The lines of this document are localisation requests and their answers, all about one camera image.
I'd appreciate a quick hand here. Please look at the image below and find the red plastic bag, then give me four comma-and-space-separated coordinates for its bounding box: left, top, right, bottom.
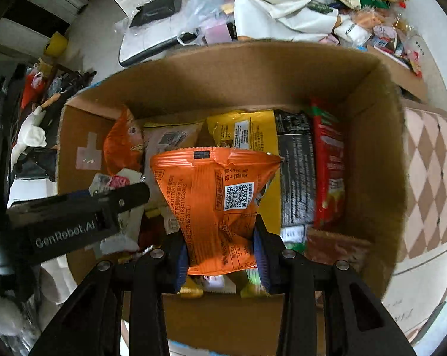
21, 72, 46, 109

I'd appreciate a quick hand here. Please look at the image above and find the white goose plush toy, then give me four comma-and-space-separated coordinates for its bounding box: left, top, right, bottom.
11, 93, 62, 168

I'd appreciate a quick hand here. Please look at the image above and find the black bag on chair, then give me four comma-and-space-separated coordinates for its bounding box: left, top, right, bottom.
129, 0, 183, 27

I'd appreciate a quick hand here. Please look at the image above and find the white yellow snack bag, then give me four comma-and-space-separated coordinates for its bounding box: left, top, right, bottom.
142, 122, 203, 234

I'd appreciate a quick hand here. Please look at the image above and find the yellow bucket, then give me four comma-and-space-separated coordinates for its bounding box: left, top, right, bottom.
44, 32, 68, 58

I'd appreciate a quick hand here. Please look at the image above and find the yellow black snack bag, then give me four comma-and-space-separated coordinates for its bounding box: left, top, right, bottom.
207, 108, 317, 236

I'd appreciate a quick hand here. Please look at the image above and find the white tote bag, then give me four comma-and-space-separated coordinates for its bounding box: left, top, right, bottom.
234, 0, 340, 42

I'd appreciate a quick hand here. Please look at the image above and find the white padded chair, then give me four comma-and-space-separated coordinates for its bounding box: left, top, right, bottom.
114, 0, 199, 68

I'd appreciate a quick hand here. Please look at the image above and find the brown snack bag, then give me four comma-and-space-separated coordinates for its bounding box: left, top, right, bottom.
305, 228, 372, 271

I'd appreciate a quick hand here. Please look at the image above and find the white panda snack bag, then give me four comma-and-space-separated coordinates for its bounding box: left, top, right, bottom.
87, 168, 150, 257

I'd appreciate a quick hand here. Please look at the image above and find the colourful candy bag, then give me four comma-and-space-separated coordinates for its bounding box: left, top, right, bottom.
240, 268, 270, 298

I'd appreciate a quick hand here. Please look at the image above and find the brown cardboard box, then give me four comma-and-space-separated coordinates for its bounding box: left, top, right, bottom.
56, 39, 408, 356

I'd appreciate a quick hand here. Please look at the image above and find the small orange snack bag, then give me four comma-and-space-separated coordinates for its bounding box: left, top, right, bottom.
104, 107, 144, 175

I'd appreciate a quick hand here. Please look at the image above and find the red green snack pack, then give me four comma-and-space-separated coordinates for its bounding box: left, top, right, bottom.
310, 100, 346, 228

